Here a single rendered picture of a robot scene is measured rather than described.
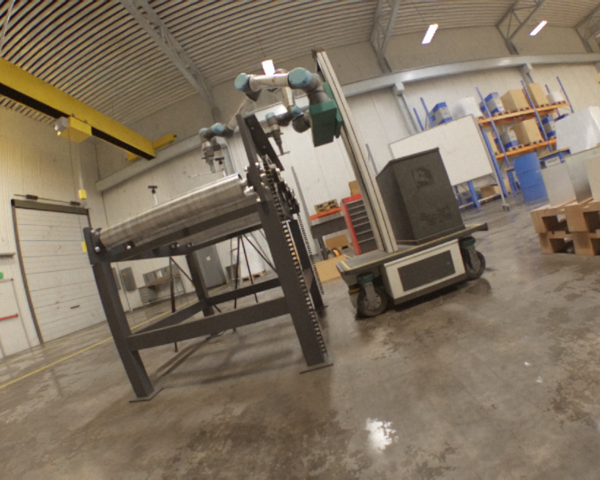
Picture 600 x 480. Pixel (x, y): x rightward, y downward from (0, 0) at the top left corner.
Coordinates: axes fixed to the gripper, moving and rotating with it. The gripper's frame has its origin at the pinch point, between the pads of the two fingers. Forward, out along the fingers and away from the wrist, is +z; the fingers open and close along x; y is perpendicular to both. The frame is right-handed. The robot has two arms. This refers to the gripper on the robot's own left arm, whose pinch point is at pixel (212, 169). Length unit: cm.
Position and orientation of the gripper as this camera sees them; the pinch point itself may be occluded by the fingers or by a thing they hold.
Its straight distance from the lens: 218.2
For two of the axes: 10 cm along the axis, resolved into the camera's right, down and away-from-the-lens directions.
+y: -8.8, 2.6, -3.9
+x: 3.7, -1.4, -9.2
